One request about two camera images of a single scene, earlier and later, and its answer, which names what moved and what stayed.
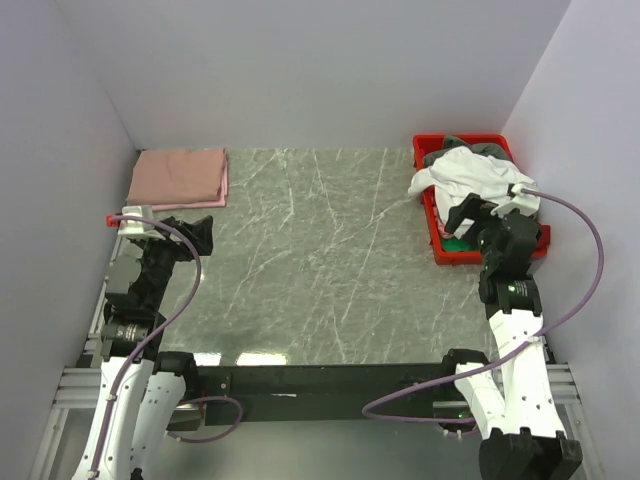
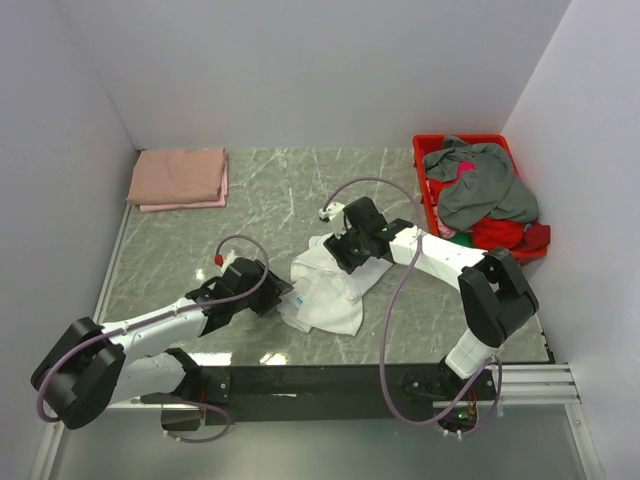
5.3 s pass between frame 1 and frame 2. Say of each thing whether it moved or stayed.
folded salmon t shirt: stayed
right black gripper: moved
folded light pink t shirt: stayed
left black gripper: moved
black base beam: stayed
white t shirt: moved
